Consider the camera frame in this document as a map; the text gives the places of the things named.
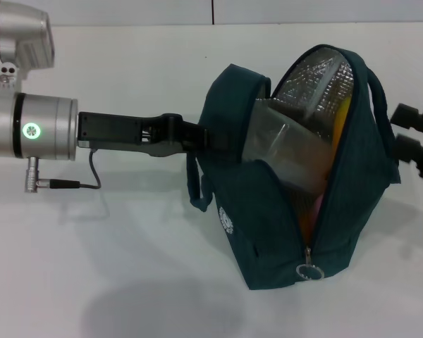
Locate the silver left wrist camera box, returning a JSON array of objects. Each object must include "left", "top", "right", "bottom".
[{"left": 0, "top": 0, "right": 56, "bottom": 68}]

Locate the clear plastic food container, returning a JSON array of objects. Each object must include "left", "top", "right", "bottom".
[{"left": 241, "top": 97, "right": 338, "bottom": 193}]

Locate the pink round peach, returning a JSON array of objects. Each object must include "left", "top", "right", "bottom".
[{"left": 309, "top": 192, "right": 327, "bottom": 230}]

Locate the yellow banana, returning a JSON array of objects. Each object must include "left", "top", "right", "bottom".
[{"left": 324, "top": 96, "right": 352, "bottom": 177}]

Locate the dark left gripper cable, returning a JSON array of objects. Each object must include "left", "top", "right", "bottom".
[{"left": 37, "top": 148, "right": 103, "bottom": 192}]

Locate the dark green insulated lunch bag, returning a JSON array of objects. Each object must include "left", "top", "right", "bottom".
[{"left": 186, "top": 44, "right": 403, "bottom": 292}]

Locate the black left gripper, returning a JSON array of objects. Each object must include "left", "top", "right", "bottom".
[{"left": 77, "top": 111, "right": 241, "bottom": 158}]

